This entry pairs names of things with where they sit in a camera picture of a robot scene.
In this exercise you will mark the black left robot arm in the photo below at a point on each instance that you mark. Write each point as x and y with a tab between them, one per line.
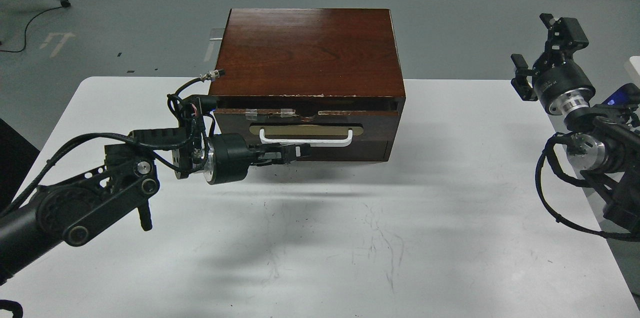
74	211

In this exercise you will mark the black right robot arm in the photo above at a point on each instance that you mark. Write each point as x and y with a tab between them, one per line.
601	148

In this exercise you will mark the dark wooden cabinet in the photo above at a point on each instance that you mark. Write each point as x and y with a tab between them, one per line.
309	53

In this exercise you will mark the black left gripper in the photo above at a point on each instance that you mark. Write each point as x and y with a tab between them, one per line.
229	157

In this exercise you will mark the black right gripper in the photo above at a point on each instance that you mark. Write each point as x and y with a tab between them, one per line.
558	83

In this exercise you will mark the wooden drawer with white handle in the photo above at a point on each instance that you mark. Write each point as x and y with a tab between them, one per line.
335	135

